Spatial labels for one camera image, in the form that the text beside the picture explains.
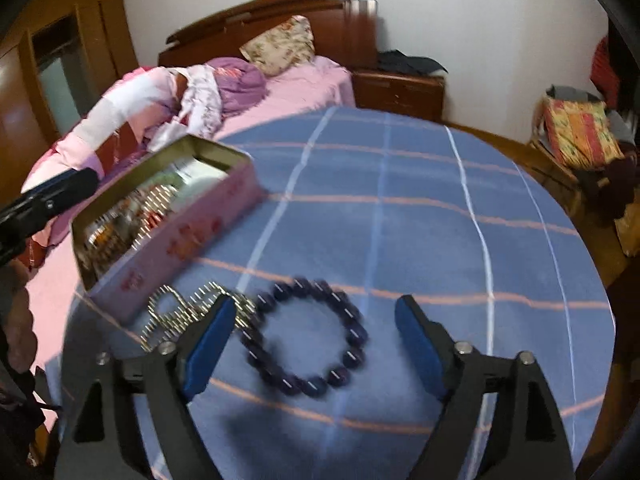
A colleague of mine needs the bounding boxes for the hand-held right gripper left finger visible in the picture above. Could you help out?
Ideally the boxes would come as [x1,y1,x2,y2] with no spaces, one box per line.
[52,294,238,480]

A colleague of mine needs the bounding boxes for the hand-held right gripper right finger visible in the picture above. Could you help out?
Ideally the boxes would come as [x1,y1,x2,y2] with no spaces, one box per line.
[394,295,576,480]

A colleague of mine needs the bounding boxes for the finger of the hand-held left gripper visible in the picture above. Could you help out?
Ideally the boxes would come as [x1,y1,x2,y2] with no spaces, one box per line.
[0,167,100,266]

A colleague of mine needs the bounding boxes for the silver chain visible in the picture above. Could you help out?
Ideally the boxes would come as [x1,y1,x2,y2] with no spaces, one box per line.
[140,282,261,353]

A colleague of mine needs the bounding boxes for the orange bead bracelet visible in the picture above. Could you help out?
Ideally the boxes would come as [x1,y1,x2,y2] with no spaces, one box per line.
[82,220,126,267]

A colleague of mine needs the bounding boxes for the dark purple bead bracelet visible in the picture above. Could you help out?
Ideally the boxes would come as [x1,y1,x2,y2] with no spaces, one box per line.
[241,277,370,397]

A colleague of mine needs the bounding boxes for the pink metal tin box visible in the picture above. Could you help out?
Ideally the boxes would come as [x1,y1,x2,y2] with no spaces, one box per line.
[70,134,263,318]

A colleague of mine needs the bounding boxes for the person's left forearm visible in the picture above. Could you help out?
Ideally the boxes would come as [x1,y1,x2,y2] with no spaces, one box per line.
[0,260,38,372]

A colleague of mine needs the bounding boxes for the blue checked tablecloth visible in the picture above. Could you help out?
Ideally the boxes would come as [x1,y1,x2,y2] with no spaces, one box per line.
[62,105,616,480]

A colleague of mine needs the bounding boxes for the pink and white quilt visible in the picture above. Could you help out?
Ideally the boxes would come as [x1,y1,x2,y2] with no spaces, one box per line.
[22,65,226,261]

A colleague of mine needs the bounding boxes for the wooden wardrobe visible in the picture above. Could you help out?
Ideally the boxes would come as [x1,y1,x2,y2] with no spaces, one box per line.
[0,0,138,206]

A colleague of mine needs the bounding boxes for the white paper card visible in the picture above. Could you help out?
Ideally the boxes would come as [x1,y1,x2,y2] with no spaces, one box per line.
[170,157,236,197]

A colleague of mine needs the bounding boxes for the purple blanket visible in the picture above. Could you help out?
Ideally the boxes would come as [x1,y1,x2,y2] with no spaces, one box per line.
[205,56,268,118]

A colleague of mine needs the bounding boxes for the wooden chair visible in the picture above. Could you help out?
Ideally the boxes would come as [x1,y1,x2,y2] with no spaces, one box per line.
[527,85,640,221]

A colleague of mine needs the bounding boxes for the wooden nightstand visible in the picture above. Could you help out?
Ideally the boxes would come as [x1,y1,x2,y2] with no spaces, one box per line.
[352,70,446,123]

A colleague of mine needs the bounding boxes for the colourful patterned cushion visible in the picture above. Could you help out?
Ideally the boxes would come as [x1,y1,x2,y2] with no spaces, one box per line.
[542,99,626,168]

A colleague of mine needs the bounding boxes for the bed with pink sheet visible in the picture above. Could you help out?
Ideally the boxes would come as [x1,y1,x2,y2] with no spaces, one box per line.
[22,55,356,371]

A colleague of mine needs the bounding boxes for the floral pillow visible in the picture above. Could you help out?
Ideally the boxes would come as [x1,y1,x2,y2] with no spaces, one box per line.
[239,15,316,77]

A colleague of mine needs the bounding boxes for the dark clothes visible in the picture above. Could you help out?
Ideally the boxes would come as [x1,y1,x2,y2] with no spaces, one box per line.
[376,50,448,77]

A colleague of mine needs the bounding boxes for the wooden headboard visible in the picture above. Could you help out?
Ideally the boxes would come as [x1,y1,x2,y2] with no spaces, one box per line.
[159,0,378,68]

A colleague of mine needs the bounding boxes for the red garment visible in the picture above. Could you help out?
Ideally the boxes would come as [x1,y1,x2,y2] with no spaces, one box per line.
[590,35,621,111]

